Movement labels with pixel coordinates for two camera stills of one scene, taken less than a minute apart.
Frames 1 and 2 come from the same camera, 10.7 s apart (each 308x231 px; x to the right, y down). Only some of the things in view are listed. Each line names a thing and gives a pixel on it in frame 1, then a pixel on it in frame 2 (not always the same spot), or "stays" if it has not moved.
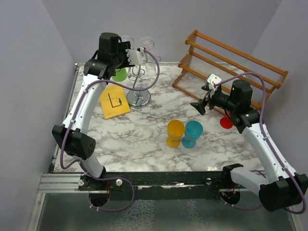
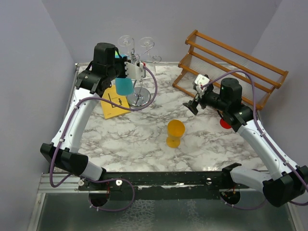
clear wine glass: (147, 42) stays
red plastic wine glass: (225, 122) stays
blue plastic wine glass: (194, 130) -> (124, 86)
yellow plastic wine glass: (175, 129) stays
